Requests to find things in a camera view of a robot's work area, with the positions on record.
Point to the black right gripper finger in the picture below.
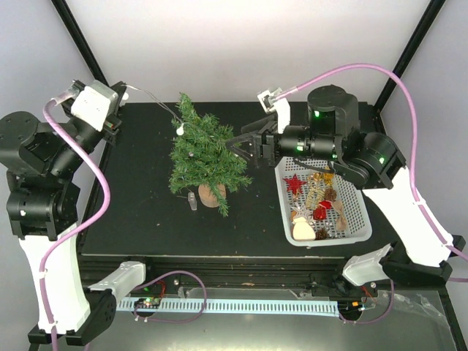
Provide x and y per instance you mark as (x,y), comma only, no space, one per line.
(246,146)
(264,125)

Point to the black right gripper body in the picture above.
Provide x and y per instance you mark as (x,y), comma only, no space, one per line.
(270,136)

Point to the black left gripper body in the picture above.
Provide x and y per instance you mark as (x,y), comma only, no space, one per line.
(112,135)

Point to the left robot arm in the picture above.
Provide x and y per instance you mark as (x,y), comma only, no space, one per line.
(41,158)

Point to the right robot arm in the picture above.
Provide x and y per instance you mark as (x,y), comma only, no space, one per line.
(372,163)

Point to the small green christmas tree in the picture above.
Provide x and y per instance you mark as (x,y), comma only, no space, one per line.
(200,156)

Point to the brown tree base pot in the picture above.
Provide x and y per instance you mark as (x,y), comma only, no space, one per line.
(208,198)

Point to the red glitter star ornament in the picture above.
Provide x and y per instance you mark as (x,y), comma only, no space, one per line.
(294,184)

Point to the gold gift box ornament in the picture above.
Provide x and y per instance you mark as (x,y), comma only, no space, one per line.
(328,179)

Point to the silver star ornament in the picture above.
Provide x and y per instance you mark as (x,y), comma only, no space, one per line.
(301,211)

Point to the brown pine cone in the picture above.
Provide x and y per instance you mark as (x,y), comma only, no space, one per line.
(330,194)
(321,234)

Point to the wooden snowman ornament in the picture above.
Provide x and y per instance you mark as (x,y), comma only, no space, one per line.
(302,230)

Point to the burlap bow ornament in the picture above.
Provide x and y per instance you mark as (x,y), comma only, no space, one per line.
(341,222)

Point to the white perforated plastic basket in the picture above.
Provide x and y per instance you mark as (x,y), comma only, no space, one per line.
(358,222)

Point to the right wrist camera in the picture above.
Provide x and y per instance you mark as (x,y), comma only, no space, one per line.
(271,103)

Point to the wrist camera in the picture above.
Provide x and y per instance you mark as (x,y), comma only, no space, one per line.
(94,104)
(271,103)

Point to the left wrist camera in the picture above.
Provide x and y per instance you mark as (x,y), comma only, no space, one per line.
(94,104)

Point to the black corner frame post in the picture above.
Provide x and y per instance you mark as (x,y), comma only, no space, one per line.
(68,19)

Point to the white slotted cable duct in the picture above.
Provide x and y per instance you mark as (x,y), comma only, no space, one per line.
(229,306)

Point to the right black corner post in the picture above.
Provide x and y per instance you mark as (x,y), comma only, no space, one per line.
(417,37)

